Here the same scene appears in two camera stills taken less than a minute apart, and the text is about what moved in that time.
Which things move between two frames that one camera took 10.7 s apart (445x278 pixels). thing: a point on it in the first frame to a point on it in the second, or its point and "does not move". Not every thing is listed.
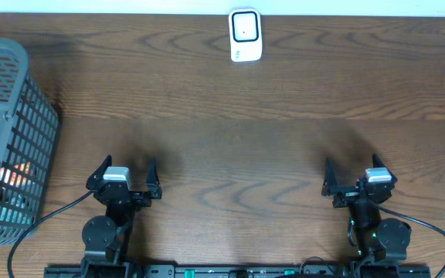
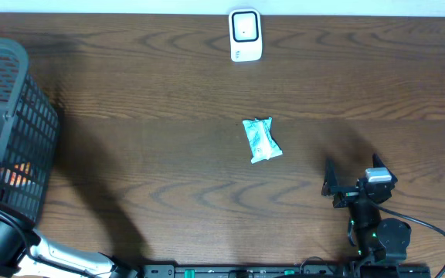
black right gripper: (347, 194) does not move
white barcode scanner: (245, 35) does not move
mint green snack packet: (7, 218) to (263, 145)
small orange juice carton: (16, 176) does not move
